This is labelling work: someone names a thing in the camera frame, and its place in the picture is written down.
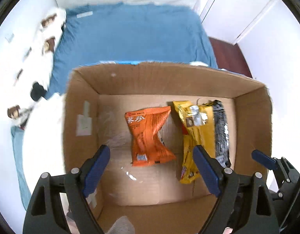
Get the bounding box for orange snack packet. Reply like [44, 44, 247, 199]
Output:
[125, 106, 176, 167]

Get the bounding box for blue green milk carton box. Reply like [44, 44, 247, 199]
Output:
[63, 62, 272, 233]

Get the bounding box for white door with handle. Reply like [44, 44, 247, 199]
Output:
[200, 0, 278, 44]

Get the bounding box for yellow black snack bag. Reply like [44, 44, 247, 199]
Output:
[173, 100, 232, 184]

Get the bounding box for white bear pattern pillow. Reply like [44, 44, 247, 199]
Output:
[7, 7, 67, 127]

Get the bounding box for blue bed sheet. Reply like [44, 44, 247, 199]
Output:
[11, 3, 218, 207]

